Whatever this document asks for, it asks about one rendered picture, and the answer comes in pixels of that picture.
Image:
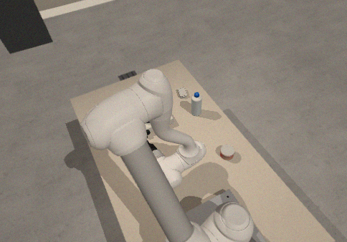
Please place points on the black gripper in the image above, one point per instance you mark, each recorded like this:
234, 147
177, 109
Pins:
152, 146

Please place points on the red tin with white lid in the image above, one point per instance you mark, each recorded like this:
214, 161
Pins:
227, 152

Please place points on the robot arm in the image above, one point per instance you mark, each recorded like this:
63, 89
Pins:
118, 123

